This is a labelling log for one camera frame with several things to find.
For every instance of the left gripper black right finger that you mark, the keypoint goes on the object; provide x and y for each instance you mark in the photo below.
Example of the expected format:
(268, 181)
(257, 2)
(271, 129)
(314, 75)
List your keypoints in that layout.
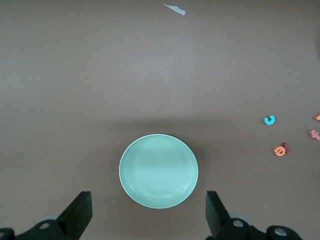
(217, 220)

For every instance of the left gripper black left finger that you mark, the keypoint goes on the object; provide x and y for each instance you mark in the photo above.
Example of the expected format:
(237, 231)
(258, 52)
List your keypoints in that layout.
(75, 220)

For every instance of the orange foam letter e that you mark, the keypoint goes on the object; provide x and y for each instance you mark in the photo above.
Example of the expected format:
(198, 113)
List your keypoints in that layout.
(275, 150)

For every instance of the dark red foam letter i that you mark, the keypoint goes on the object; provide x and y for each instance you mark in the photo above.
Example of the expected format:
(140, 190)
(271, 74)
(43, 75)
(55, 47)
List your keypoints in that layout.
(286, 148)

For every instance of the teal foam letter c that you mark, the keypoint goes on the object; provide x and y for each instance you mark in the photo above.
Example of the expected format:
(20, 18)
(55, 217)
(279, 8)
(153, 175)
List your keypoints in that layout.
(268, 123)

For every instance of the pale green plate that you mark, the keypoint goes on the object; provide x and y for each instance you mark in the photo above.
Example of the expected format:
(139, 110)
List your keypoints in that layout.
(158, 171)

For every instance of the pink foam letter f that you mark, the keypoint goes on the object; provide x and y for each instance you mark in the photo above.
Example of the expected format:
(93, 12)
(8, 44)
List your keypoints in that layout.
(314, 134)

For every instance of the orange foam letter v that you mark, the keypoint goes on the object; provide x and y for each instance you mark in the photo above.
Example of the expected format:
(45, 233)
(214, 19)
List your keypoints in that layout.
(318, 117)

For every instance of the brown table cover sheet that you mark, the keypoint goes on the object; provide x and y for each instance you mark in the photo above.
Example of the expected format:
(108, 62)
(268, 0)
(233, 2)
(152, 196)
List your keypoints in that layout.
(75, 75)

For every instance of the white torn paper scrap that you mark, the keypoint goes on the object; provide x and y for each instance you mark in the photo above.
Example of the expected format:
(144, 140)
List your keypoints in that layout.
(176, 9)

